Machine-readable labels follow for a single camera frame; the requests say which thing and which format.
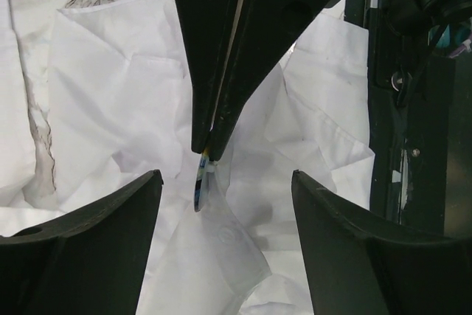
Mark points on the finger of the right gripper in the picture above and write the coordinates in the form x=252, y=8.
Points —
x=211, y=37
x=265, y=31

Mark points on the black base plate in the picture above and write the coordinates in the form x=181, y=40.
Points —
x=422, y=171

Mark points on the round blue brooch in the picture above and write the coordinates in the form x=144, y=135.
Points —
x=202, y=181

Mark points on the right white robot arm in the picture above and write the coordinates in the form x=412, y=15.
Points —
x=406, y=16

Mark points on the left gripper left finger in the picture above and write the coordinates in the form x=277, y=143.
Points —
x=89, y=261

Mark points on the white shirt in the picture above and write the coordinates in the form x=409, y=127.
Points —
x=120, y=105

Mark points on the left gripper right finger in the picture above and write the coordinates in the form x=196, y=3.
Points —
x=359, y=263

